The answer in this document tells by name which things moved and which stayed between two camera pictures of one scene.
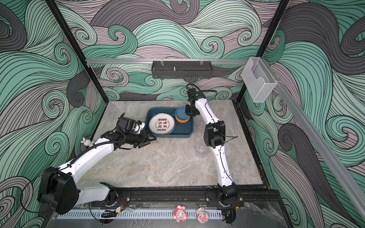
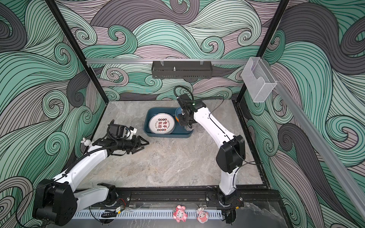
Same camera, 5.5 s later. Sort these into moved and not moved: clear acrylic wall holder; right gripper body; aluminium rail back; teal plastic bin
Moved: right gripper body
Not moved: clear acrylic wall holder; teal plastic bin; aluminium rail back
